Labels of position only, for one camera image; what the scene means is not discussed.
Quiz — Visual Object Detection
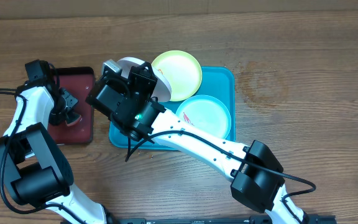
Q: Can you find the red and green sponge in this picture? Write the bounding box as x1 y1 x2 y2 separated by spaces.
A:
65 111 81 126

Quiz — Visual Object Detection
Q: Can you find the white plate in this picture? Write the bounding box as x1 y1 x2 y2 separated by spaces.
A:
117 57 172 102

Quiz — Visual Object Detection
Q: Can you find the yellow-green plate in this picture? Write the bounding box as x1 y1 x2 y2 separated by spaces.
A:
152 50 203 101

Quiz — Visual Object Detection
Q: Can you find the light blue plate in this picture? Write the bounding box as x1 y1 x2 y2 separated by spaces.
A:
176 95 231 139

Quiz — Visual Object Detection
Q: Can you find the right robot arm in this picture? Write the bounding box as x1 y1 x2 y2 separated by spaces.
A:
86 60 310 223

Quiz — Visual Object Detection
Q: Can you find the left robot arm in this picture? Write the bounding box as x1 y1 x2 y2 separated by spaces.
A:
0 60 116 223

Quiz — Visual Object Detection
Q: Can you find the dark red black-rimmed tray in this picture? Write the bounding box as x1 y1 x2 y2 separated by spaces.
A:
48 67 95 145

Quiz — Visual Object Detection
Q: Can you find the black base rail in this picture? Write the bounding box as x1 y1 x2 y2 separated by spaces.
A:
119 214 337 224

